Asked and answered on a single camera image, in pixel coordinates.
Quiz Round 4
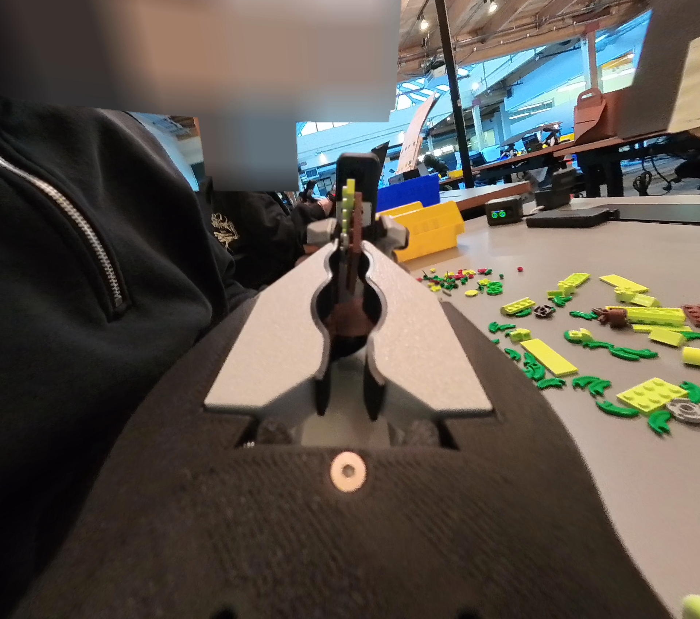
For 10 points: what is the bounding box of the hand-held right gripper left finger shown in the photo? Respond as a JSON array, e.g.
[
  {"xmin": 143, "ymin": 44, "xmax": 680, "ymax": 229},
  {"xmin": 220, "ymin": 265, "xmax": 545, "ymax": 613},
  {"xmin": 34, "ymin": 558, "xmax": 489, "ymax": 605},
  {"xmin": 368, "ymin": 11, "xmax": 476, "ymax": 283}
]
[{"xmin": 204, "ymin": 241, "xmax": 339, "ymax": 436}]

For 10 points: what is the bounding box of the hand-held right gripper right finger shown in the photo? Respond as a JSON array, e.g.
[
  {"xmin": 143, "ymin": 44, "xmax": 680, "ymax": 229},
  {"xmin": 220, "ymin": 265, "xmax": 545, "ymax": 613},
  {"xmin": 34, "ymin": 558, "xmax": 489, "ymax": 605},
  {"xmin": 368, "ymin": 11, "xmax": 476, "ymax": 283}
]
[{"xmin": 357, "ymin": 240, "xmax": 495, "ymax": 436}]

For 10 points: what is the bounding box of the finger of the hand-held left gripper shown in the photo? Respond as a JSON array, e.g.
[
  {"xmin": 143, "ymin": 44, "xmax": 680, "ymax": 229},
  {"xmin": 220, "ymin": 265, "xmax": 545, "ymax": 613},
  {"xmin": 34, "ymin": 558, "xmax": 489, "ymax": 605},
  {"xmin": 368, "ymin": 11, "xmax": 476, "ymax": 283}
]
[
  {"xmin": 382, "ymin": 222, "xmax": 411, "ymax": 256},
  {"xmin": 305, "ymin": 218, "xmax": 340, "ymax": 249}
]

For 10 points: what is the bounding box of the yellow storage bin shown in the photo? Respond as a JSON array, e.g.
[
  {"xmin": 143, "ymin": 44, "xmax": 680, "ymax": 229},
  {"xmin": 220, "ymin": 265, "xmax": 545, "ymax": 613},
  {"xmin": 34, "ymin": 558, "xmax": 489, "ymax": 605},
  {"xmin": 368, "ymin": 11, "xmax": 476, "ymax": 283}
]
[{"xmin": 376, "ymin": 199, "xmax": 466, "ymax": 263}]

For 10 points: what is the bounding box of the blue storage bin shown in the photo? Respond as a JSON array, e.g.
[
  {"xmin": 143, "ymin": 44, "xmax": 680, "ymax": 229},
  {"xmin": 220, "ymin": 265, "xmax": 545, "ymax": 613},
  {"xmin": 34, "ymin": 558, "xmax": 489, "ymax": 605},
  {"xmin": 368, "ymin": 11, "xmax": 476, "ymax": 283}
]
[{"xmin": 376, "ymin": 173, "xmax": 442, "ymax": 212}]

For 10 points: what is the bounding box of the cardboard sign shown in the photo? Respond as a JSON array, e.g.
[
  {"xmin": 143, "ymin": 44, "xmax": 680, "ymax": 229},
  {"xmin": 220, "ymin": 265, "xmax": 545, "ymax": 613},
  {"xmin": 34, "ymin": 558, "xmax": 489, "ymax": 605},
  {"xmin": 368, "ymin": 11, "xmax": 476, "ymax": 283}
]
[{"xmin": 395, "ymin": 93, "xmax": 439, "ymax": 177}]

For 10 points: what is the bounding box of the black box with green lights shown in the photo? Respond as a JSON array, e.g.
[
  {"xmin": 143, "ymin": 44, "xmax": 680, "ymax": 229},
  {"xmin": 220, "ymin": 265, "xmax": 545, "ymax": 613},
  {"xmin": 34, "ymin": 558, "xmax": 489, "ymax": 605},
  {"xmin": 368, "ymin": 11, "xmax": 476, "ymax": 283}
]
[{"xmin": 486, "ymin": 197, "xmax": 525, "ymax": 227}]

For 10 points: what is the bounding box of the black pole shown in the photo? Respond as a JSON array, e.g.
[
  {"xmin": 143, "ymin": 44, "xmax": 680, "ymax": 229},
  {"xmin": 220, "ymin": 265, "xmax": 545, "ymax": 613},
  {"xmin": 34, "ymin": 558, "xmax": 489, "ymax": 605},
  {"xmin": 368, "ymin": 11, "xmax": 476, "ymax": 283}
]
[{"xmin": 404, "ymin": 0, "xmax": 477, "ymax": 189}]

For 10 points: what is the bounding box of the wooden top desk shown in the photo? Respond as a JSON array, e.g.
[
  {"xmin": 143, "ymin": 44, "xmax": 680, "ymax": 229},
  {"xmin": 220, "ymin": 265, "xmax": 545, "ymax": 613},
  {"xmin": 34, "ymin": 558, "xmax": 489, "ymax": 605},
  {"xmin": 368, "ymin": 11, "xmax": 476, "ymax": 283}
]
[{"xmin": 470, "ymin": 132, "xmax": 700, "ymax": 199}]

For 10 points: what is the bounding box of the black charger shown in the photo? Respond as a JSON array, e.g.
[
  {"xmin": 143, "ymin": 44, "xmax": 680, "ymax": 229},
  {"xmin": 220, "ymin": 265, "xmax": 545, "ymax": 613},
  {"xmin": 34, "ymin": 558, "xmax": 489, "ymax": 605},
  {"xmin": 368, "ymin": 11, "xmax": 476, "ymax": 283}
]
[{"xmin": 535, "ymin": 168, "xmax": 578, "ymax": 210}]

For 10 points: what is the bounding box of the black flat power brick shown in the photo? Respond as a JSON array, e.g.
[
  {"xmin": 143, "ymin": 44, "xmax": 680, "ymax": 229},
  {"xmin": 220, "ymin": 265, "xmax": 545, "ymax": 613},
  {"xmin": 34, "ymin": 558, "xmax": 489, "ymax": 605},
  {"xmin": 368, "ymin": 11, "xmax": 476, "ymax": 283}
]
[{"xmin": 526, "ymin": 207, "xmax": 621, "ymax": 230}]

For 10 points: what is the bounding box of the pile of green leaf pieces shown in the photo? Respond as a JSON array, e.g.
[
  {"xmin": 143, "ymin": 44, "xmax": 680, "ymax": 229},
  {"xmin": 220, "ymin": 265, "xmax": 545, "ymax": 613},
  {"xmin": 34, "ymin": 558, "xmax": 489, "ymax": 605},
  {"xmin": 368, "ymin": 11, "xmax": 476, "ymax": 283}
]
[{"xmin": 487, "ymin": 296, "xmax": 700, "ymax": 436}]

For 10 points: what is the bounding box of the person's black jacket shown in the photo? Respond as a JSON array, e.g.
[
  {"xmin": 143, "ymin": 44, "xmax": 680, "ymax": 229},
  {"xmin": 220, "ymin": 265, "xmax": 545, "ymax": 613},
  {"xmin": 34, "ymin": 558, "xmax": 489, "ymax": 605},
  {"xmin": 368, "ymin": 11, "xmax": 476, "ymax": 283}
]
[{"xmin": 0, "ymin": 97, "xmax": 258, "ymax": 619}]

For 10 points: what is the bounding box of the grey round plate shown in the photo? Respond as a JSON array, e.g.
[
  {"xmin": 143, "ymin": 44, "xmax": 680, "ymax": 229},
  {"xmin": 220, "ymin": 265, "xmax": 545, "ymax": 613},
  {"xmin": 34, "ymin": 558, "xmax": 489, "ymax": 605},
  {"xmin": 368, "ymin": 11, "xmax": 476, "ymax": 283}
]
[{"xmin": 664, "ymin": 397, "xmax": 700, "ymax": 424}]

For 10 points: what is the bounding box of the black backdrop board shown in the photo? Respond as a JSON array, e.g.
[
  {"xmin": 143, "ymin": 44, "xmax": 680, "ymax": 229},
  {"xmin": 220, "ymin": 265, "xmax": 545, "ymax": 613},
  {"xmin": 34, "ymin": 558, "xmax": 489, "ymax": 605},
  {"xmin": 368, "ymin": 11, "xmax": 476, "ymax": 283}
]
[{"xmin": 618, "ymin": 0, "xmax": 700, "ymax": 140}]

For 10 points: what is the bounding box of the black table cable flap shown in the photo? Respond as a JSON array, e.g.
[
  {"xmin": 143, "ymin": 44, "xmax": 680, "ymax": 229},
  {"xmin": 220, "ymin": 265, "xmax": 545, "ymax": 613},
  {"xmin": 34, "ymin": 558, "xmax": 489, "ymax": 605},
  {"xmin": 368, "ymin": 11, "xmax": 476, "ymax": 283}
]
[{"xmin": 604, "ymin": 201, "xmax": 700, "ymax": 225}]

